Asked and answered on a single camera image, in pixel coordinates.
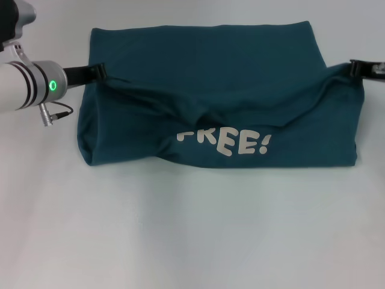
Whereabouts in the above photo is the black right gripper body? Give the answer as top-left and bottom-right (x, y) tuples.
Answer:
(363, 61), (385, 82)

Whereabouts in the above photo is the teal blue shirt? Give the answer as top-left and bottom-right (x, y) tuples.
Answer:
(75, 20), (366, 169)

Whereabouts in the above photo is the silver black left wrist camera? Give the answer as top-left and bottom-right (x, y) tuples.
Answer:
(0, 0), (37, 66)

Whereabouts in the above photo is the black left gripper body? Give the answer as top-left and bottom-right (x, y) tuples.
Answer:
(61, 65), (93, 87)

